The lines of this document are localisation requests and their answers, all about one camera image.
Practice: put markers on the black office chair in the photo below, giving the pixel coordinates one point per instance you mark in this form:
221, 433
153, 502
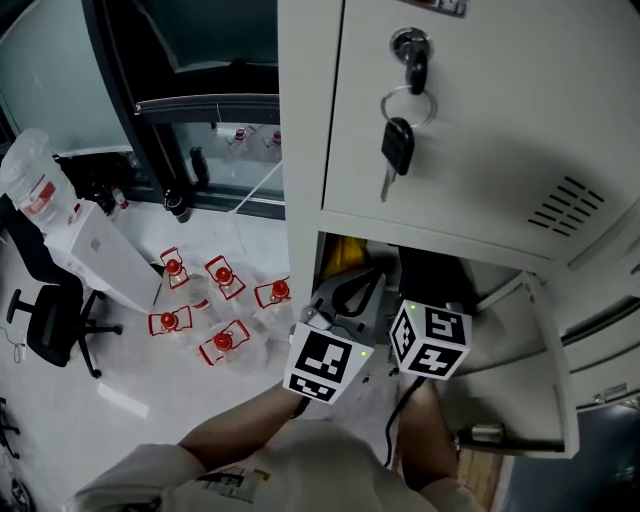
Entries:
50, 325

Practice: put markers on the person's left forearm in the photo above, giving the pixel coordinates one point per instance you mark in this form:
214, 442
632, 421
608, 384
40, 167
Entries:
240, 430

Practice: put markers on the person's right forearm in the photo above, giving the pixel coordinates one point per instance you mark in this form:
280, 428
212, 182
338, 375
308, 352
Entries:
427, 435

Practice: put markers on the black window frame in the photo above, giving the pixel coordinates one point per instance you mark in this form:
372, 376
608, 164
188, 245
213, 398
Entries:
200, 107

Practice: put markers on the large clear water jug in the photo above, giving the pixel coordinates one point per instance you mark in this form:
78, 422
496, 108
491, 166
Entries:
32, 175

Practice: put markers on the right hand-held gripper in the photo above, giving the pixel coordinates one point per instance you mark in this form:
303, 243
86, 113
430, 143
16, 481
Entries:
432, 345

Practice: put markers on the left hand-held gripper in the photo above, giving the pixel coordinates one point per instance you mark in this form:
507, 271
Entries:
325, 362

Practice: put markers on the hanging black key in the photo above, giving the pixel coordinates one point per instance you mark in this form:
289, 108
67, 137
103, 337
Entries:
397, 145

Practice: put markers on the white water dispenser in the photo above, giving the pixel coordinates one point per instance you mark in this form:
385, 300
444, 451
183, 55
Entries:
110, 260

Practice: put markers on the grey metal locker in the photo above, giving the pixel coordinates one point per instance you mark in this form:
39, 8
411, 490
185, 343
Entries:
500, 150

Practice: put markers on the red-capped clear water bottle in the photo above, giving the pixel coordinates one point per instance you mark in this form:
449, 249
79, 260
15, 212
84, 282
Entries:
169, 320
173, 267
223, 342
277, 292
221, 276

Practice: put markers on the black key in lock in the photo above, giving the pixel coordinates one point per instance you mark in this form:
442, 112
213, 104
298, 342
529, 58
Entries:
417, 67

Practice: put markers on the yellow object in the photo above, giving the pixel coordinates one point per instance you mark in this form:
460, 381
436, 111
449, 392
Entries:
345, 255

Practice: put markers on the person's beige clothing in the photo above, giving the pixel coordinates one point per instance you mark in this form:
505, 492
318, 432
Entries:
310, 475

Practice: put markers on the black cylinder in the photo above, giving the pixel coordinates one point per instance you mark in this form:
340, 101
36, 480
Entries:
176, 206

